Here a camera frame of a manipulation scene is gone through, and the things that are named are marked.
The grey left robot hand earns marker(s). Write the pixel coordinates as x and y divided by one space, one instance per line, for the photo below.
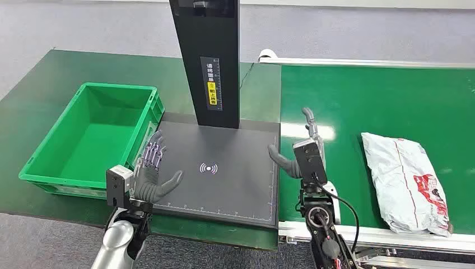
148 185

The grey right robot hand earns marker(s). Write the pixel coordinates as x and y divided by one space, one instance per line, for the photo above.
284 161

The grey red courier bag package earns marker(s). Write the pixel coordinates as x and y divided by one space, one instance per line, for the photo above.
400 178

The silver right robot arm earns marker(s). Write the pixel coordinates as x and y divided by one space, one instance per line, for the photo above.
326 237

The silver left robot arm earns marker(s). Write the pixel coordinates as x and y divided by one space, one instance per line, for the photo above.
117 237

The green conveyor belt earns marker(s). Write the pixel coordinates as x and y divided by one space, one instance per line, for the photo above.
371 100

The white conveyor end cap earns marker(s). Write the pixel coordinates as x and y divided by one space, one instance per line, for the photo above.
267 54

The green plastic crate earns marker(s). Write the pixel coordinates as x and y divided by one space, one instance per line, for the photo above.
92 141

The black ruler label yellow patch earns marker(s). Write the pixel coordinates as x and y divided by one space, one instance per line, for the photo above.
211 83

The dark green work table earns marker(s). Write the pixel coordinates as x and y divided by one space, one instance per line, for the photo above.
44 93

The black scanner column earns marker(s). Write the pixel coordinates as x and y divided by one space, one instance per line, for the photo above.
211 41

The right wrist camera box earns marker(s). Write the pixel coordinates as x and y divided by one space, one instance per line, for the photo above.
310 161

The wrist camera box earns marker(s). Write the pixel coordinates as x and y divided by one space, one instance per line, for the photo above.
118 185
310 161

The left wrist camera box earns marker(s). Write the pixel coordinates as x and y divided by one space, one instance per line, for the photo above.
118 185

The black scanner base plate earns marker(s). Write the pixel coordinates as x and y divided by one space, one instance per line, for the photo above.
230 185

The aluminium conveyor frame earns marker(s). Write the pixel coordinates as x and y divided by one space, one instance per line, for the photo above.
389 237

